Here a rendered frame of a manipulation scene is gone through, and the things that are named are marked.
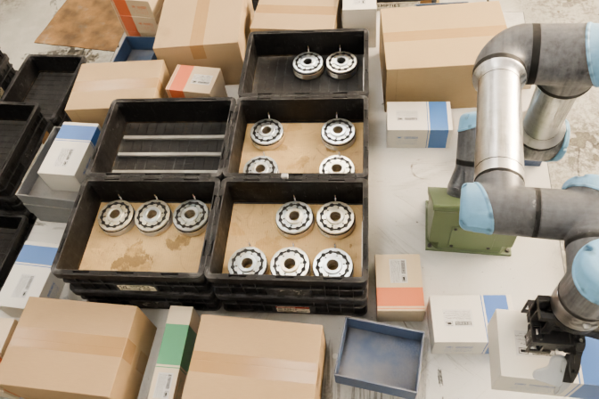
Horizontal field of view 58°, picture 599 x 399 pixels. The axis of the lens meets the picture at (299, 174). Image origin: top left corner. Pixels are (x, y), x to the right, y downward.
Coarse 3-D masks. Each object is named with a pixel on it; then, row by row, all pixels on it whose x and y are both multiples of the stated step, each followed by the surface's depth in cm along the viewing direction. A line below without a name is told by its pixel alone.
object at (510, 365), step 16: (496, 320) 98; (512, 320) 98; (496, 336) 97; (512, 336) 96; (496, 352) 97; (512, 352) 95; (560, 352) 94; (592, 352) 93; (496, 368) 96; (512, 368) 93; (528, 368) 93; (592, 368) 92; (496, 384) 97; (512, 384) 96; (528, 384) 94; (544, 384) 93; (576, 384) 91; (592, 384) 90
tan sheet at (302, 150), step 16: (288, 128) 170; (304, 128) 169; (320, 128) 168; (288, 144) 166; (304, 144) 165; (320, 144) 165; (352, 144) 164; (288, 160) 163; (304, 160) 162; (320, 160) 161; (352, 160) 160
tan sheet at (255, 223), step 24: (240, 216) 153; (264, 216) 152; (360, 216) 149; (240, 240) 148; (264, 240) 148; (288, 240) 147; (312, 240) 146; (336, 240) 145; (360, 240) 145; (312, 264) 142; (360, 264) 141
